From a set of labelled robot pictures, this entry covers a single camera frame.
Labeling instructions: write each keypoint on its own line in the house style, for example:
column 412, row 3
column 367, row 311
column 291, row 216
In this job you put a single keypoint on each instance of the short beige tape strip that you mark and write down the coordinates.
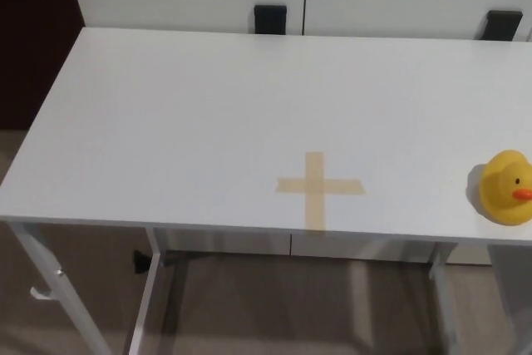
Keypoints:
column 291, row 185

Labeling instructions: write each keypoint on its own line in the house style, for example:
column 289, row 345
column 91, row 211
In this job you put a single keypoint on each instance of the yellow rubber duck toy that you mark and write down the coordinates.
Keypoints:
column 498, row 188

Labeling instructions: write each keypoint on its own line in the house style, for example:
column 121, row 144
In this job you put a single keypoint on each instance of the black desk foot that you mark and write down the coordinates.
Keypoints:
column 141, row 262

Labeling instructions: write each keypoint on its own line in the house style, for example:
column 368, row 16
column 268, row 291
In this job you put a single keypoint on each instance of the dark maroon panel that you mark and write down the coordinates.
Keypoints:
column 33, row 39

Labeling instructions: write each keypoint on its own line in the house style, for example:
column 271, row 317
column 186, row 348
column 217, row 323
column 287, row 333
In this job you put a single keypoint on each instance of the black bracket right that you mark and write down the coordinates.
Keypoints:
column 500, row 24

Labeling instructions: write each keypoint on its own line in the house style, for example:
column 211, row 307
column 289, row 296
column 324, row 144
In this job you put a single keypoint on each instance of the black bracket left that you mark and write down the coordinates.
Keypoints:
column 270, row 19

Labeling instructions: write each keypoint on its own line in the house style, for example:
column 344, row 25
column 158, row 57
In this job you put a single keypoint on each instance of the white metal desk leg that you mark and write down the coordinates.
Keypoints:
column 54, row 284
column 145, row 288
column 444, row 301

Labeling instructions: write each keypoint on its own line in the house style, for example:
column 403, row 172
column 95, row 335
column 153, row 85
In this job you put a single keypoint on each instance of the long beige tape strip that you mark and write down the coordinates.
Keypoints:
column 316, row 164

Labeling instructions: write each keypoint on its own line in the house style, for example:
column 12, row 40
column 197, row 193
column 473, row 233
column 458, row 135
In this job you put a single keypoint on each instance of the black bracket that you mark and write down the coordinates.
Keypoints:
column 500, row 24
column 270, row 19

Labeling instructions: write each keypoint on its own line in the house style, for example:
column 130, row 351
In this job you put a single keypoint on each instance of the white hook on desk leg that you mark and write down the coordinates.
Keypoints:
column 39, row 296

